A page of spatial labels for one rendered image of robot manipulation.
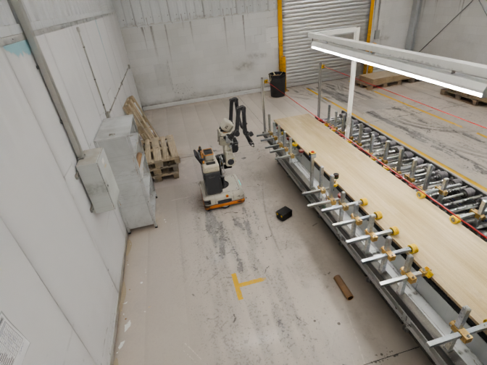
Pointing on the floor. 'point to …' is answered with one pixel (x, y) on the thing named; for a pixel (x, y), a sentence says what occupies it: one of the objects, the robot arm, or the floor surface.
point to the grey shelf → (128, 171)
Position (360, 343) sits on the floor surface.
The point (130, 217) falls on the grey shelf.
